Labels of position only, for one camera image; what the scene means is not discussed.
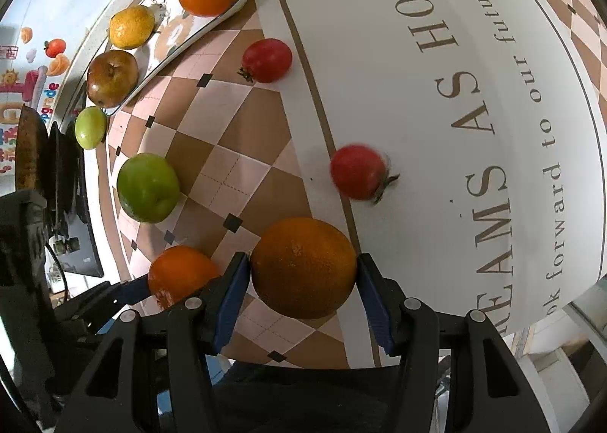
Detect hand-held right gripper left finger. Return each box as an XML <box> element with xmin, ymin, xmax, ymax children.
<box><xmin>56</xmin><ymin>252</ymin><xmax>250</xmax><ymax>433</ymax></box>

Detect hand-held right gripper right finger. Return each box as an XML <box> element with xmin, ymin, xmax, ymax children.
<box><xmin>356</xmin><ymin>253</ymin><xmax>554</xmax><ymax>433</ymax></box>

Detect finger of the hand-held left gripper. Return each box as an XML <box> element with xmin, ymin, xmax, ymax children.
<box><xmin>97</xmin><ymin>274</ymin><xmax>164</xmax><ymax>320</ymax></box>

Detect small orange tangerine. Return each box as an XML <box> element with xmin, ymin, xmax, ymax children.
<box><xmin>147</xmin><ymin>245</ymin><xmax>222</xmax><ymax>311</ymax></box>

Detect large orange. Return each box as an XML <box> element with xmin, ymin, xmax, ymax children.
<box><xmin>250</xmin><ymin>217</ymin><xmax>358</xmax><ymax>320</ymax></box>

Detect black flat panel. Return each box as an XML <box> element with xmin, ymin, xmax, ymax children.
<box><xmin>47</xmin><ymin>122</ymin><xmax>105</xmax><ymax>279</ymax></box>

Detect large green apple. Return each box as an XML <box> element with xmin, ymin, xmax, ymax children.
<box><xmin>116</xmin><ymin>153</ymin><xmax>181</xmax><ymax>224</ymax></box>

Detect brown rough board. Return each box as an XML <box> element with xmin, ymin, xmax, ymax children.
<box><xmin>15</xmin><ymin>105</ymin><xmax>50</xmax><ymax>194</ymax></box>

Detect red tomato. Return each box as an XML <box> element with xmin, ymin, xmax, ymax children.
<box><xmin>238</xmin><ymin>38</ymin><xmax>293</xmax><ymax>84</ymax></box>
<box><xmin>330</xmin><ymin>143</ymin><xmax>400</xmax><ymax>205</ymax></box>

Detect small green fruit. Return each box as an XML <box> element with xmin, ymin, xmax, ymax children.
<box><xmin>75</xmin><ymin>106</ymin><xmax>108</xmax><ymax>150</ymax></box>

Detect checkered printed tablecloth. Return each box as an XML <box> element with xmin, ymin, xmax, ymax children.
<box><xmin>101</xmin><ymin>0</ymin><xmax>607</xmax><ymax>370</ymax></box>

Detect brown red apple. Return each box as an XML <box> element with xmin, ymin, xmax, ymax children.
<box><xmin>86</xmin><ymin>50</ymin><xmax>139</xmax><ymax>108</ymax></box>

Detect white patterned oval plate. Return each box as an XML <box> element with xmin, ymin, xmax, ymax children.
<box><xmin>101</xmin><ymin>0</ymin><xmax>276</xmax><ymax>117</ymax></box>

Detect yellow lemon on plate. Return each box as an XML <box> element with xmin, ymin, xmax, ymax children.
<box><xmin>109</xmin><ymin>5</ymin><xmax>156</xmax><ymax>50</ymax></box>

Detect colourful wall sticker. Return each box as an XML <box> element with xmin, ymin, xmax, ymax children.
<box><xmin>0</xmin><ymin>24</ymin><xmax>72</xmax><ymax>178</ymax></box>

